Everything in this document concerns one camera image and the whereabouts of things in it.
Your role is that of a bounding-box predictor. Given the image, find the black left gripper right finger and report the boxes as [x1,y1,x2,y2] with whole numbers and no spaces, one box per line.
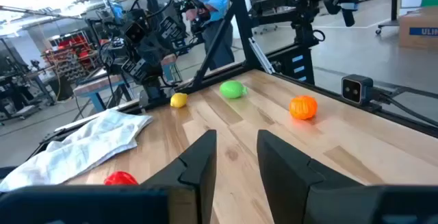
[257,129,372,224]

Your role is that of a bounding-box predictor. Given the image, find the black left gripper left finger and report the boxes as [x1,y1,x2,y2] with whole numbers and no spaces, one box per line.
[142,129,218,224]

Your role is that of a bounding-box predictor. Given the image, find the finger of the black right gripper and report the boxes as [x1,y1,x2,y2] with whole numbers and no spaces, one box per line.
[157,15,188,47]
[121,58,152,83]

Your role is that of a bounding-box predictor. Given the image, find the yellow toy lemon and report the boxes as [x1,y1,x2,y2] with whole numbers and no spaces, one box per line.
[170,92,189,109]

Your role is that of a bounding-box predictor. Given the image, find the orange toy pumpkin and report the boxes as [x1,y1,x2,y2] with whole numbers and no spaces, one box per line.
[289,95,318,121]

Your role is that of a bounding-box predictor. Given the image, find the red toy tomato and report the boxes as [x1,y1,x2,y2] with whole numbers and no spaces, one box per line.
[103,171,139,186]

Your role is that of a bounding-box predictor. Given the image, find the green toy starfruit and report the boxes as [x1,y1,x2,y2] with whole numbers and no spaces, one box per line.
[219,79,248,99]

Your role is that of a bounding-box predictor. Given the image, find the shelf with red bins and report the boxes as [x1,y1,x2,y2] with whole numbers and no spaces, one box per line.
[42,34,100,83]

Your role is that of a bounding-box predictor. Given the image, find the white checked cloth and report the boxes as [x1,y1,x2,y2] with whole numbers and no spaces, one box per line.
[0,109,154,192]

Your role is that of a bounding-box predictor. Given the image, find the black stand blue labels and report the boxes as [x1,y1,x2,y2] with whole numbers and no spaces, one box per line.
[273,44,315,85]

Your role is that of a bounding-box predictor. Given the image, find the black workbench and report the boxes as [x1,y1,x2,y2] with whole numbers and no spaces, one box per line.
[0,38,55,122]

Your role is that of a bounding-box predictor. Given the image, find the brown cardboard box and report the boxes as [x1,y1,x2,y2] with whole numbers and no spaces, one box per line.
[398,6,438,50]

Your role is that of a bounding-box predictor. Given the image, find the black rolling stand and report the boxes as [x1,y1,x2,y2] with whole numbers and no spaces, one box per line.
[375,0,407,36]

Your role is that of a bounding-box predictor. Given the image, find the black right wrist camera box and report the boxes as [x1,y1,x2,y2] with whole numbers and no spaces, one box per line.
[123,21,148,45]

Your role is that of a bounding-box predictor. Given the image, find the blue metal frame table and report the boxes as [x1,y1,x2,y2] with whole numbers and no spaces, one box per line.
[73,54,182,114]

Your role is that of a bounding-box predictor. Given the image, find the black aluminium rig frame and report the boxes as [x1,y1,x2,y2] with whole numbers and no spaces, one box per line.
[27,0,438,160]

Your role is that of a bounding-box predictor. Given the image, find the black box camera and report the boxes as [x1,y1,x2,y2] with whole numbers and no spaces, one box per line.
[341,74,374,107]

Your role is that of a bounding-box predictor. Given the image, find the black camera cable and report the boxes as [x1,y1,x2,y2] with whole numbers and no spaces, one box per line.
[372,92,438,128]

